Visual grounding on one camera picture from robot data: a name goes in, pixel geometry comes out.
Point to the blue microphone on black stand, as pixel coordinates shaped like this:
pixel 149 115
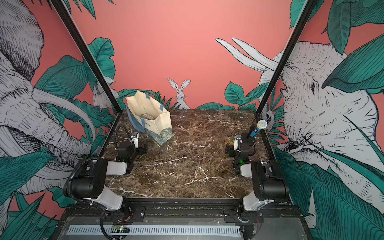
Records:
pixel 261 125

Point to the black front mounting rail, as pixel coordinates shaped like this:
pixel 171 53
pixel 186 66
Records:
pixel 231 210

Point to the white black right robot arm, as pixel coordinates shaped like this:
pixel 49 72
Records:
pixel 267 178

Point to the black right frame post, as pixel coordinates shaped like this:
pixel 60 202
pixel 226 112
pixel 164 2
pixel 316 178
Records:
pixel 302 21

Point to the white perforated cable tray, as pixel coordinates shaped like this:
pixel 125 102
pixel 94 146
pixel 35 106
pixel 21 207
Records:
pixel 156 230

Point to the black left frame post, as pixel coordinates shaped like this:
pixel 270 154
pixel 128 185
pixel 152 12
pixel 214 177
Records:
pixel 66 18

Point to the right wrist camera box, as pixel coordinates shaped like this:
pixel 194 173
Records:
pixel 237 142

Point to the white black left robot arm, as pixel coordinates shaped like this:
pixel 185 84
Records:
pixel 87 182

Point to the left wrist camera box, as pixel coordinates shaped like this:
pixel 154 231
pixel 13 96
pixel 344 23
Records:
pixel 135 139

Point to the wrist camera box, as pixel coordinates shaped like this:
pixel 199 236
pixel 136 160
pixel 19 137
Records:
pixel 135 139
pixel 237 142

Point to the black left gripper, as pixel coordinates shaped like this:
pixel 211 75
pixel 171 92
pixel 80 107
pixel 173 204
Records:
pixel 140 151

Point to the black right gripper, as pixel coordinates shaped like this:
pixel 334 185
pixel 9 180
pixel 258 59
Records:
pixel 231 153

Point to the black frame post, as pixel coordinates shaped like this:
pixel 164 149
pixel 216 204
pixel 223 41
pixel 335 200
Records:
pixel 66 18
pixel 302 21

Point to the cream canvas tote bag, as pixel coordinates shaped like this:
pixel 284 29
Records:
pixel 147 115

